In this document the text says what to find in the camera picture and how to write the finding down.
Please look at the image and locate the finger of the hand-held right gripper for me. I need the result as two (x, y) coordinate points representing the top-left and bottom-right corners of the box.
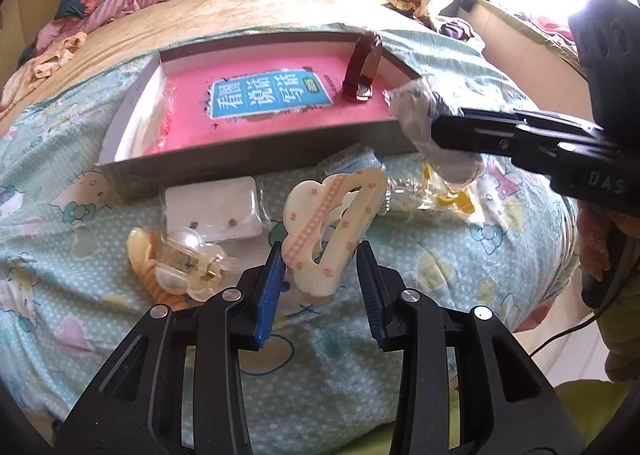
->
(457, 107), (607, 134)
(430, 115), (622, 176)

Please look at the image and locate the clear hair claw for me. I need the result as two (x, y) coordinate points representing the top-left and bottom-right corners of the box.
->
(152, 229), (238, 297)

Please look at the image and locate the clear plastic bag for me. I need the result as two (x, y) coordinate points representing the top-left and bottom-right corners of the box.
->
(390, 160), (478, 216)

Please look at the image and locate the cat print blanket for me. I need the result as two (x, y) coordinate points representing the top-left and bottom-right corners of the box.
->
(0, 22), (581, 451)

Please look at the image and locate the beige bedspread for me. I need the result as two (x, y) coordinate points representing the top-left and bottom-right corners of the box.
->
(0, 0), (436, 136)

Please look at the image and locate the black cable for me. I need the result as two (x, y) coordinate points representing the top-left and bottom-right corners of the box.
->
(530, 307), (608, 356)

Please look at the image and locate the dark red hair clip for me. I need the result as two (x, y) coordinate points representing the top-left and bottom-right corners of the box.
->
(340, 33), (383, 103)

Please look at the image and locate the peach garment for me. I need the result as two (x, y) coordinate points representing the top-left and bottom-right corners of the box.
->
(0, 32), (88, 110)

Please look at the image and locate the person's right forearm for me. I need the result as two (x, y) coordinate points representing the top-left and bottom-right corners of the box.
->
(602, 280), (640, 381)

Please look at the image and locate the grey plastic-wrapped hair accessory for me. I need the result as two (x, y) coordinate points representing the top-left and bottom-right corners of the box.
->
(384, 77), (483, 183)

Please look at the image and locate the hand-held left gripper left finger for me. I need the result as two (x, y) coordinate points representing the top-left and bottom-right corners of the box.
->
(55, 241), (288, 455)

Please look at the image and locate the orange spiral hair tie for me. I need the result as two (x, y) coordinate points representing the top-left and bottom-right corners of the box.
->
(126, 227), (191, 311)

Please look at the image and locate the person's green clothing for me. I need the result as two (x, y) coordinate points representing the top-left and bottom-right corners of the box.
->
(552, 377), (633, 455)

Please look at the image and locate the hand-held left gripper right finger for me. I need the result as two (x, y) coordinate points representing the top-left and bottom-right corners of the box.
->
(356, 241), (583, 455)

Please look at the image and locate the purple garment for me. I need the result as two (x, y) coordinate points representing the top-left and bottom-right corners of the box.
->
(440, 17), (483, 43)

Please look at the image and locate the clear packet of silver clips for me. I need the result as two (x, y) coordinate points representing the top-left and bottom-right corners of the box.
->
(380, 176), (426, 214)

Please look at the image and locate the white earring card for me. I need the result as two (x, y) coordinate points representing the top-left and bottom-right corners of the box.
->
(164, 176), (263, 242)

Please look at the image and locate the person's right hand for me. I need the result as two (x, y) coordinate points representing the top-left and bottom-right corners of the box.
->
(577, 200), (613, 287)

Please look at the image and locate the grey cardboard box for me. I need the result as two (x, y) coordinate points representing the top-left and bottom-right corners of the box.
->
(97, 30), (426, 203)

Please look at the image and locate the cream cloud hair claw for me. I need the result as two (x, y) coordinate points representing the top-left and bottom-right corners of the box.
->
(281, 167), (390, 297)

